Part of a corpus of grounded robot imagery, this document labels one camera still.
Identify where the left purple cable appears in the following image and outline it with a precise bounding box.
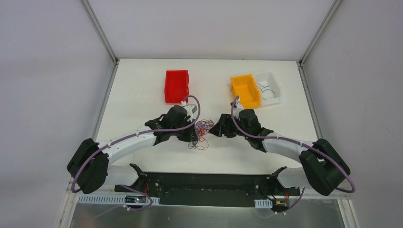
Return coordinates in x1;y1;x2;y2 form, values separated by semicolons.
71;95;202;194

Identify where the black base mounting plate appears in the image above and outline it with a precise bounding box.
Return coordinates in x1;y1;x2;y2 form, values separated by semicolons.
131;172;300;208

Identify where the coloured wire bundle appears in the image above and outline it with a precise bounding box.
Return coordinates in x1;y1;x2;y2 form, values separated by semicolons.
188;119;215;151

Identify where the red plastic bin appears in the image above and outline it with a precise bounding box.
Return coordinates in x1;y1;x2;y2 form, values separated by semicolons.
164;70;189;104

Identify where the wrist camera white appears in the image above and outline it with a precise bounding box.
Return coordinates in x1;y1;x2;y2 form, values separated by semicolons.
181;101;198;122
231;96;244;112

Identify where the purple cable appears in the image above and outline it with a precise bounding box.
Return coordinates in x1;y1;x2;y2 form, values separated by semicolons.
230;95;356;216
71;95;202;194

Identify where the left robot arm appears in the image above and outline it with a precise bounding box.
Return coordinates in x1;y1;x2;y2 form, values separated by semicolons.
67;104;198;194

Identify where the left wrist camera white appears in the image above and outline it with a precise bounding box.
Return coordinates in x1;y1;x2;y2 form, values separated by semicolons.
181;101;198;122

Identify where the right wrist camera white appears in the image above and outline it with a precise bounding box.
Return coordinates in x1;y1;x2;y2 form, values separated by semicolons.
231;96;244;112

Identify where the orange plastic bin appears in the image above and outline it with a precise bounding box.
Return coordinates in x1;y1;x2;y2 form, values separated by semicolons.
230;74;261;109

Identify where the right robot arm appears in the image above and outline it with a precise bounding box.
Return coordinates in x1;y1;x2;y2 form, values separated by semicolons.
209;109;356;196

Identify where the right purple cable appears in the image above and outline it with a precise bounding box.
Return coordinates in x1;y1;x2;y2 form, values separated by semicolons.
230;95;356;216

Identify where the blue wire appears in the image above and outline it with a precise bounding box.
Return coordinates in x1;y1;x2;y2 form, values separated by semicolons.
257;82;277;101

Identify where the clear plastic bin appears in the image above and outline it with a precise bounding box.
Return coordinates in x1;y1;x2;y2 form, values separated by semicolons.
253;72;282;107

